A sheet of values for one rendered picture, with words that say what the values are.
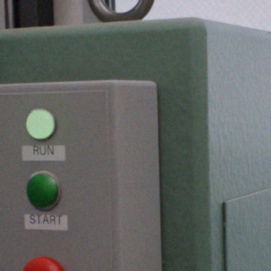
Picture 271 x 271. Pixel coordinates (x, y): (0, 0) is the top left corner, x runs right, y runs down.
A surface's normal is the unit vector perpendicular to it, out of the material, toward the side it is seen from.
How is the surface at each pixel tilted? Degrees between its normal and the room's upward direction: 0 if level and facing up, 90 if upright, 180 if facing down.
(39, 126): 92
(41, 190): 89
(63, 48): 90
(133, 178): 90
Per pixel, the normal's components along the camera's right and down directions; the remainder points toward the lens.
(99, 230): -0.41, 0.07
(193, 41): -0.16, 0.07
